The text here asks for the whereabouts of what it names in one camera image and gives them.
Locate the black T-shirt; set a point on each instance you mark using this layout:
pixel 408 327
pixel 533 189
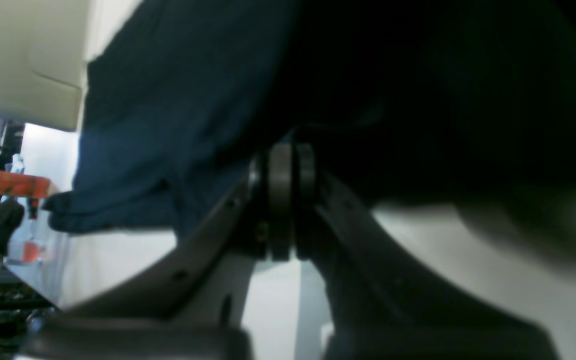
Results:
pixel 420 101

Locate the grey partition panel right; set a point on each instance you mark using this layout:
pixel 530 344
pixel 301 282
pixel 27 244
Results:
pixel 42 52

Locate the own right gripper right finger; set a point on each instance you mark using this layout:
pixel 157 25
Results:
pixel 385 304

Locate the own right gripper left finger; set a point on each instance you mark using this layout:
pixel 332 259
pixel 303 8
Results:
pixel 189 305

